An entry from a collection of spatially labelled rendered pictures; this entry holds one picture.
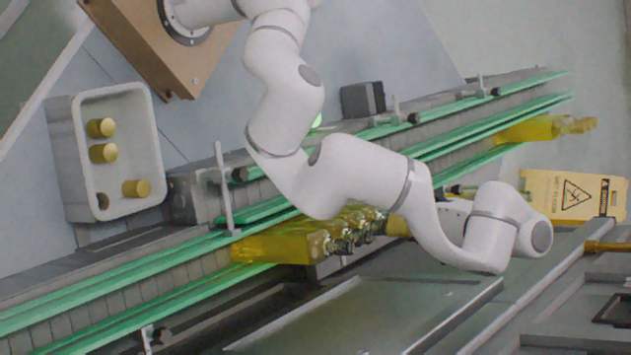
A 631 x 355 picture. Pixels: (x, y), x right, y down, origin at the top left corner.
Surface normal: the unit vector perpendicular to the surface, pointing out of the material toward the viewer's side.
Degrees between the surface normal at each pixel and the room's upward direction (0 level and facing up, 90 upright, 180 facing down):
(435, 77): 0
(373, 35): 0
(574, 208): 75
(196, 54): 0
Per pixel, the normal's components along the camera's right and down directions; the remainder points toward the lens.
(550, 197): -0.38, -0.33
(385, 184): 0.19, 0.26
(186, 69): 0.79, -0.03
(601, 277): -0.59, 0.21
